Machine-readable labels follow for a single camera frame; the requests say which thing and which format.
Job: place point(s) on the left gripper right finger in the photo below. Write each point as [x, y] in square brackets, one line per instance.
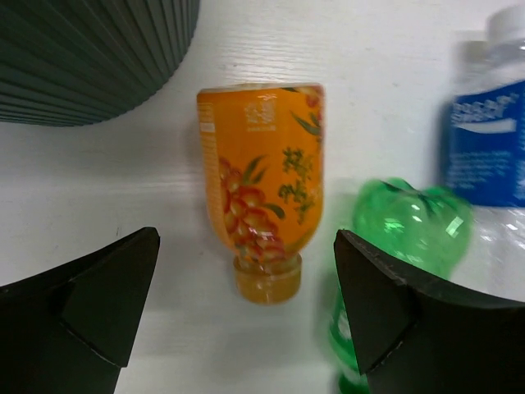
[415, 332]

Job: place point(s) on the dark green plastic bin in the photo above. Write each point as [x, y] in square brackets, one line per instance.
[80, 62]

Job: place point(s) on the orange juice bottle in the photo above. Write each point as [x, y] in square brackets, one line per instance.
[263, 167]

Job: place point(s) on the green soda bottle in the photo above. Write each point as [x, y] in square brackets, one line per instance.
[429, 229]

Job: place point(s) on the blue label water bottle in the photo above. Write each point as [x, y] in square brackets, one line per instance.
[483, 151]

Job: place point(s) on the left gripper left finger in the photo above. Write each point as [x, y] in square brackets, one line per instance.
[72, 328]

